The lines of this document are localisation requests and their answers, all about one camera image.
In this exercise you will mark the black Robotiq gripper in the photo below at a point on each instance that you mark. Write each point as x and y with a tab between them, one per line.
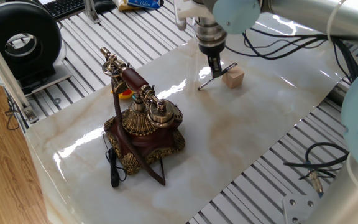
211	49

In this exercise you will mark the silver and black pen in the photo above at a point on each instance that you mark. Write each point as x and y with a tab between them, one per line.
208	83

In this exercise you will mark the antique brass rotary phone base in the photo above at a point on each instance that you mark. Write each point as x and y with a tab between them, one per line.
148	140

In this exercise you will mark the silver robot base mounting plate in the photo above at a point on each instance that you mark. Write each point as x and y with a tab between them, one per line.
297	208

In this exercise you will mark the brass and maroon phone handset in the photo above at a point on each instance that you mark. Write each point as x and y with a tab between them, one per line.
134	80

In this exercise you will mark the small wooden cube block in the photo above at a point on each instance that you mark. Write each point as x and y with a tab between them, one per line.
233	77

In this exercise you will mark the glossy marble pattern mat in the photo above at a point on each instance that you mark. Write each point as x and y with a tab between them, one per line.
228	140

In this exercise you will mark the yellow orange turtle toy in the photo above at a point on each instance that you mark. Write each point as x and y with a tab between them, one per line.
125	95

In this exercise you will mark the blue printed package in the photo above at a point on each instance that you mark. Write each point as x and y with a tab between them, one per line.
143	3

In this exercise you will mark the white zip tie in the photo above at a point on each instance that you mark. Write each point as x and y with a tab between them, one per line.
332	18

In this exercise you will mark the black computer keyboard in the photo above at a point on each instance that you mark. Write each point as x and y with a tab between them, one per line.
64	7

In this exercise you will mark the white plastic wrist mount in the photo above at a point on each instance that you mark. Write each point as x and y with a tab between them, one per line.
185	9

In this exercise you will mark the aluminium upright post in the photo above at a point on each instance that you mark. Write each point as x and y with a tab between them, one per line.
90	12

